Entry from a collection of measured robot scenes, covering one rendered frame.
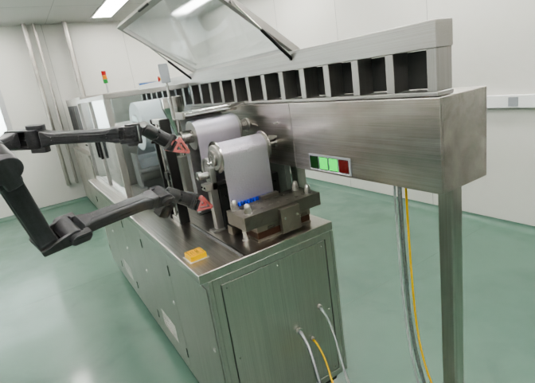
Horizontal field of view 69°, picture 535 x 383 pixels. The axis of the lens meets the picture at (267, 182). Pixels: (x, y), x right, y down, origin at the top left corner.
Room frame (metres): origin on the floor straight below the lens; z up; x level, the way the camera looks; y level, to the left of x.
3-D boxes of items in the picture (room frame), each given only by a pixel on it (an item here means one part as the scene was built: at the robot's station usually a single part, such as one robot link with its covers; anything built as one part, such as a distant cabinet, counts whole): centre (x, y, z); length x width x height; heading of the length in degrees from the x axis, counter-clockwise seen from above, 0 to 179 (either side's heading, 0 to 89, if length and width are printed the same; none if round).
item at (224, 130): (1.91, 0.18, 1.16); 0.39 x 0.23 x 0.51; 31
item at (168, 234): (2.56, 0.67, 0.88); 2.52 x 0.66 x 0.04; 31
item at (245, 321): (2.56, 0.66, 0.43); 2.52 x 0.64 x 0.86; 31
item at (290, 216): (1.59, -0.08, 0.97); 0.10 x 0.03 x 0.11; 121
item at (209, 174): (1.74, 0.27, 1.05); 0.06 x 0.05 x 0.31; 121
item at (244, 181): (1.74, 0.08, 1.11); 0.23 x 0.01 x 0.18; 121
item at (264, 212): (1.66, -0.02, 1.00); 0.40 x 0.16 x 0.06; 121
